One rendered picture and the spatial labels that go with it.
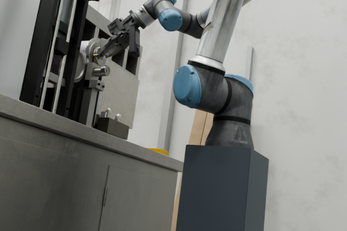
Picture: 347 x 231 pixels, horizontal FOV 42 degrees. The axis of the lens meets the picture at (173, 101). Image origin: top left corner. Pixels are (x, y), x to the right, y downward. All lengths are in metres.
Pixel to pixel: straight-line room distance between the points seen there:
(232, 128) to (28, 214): 0.61
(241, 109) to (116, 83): 1.27
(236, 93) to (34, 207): 0.65
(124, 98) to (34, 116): 1.54
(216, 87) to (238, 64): 2.63
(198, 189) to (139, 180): 0.33
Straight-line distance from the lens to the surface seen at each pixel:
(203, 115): 3.67
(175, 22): 1.60
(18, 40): 1.56
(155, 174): 1.69
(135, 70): 2.73
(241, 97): 1.38
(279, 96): 3.75
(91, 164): 1.33
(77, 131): 1.23
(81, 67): 1.73
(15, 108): 1.05
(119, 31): 1.73
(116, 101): 2.53
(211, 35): 1.32
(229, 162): 1.29
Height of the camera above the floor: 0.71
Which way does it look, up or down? 14 degrees up
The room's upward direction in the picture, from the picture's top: 7 degrees clockwise
